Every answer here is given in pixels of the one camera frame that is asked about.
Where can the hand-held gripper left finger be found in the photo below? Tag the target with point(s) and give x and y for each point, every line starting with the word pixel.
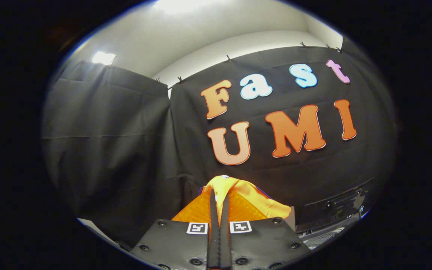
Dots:
pixel 174 243

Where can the black backdrop cloth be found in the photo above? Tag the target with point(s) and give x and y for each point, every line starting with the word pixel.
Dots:
pixel 126 150

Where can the row of black cloth clips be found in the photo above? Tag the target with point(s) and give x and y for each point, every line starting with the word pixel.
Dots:
pixel 228 58

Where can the yellow orange polo shirt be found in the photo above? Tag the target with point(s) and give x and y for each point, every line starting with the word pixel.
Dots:
pixel 255 198

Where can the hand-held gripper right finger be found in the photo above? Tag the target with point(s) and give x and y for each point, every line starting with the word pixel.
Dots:
pixel 264 243

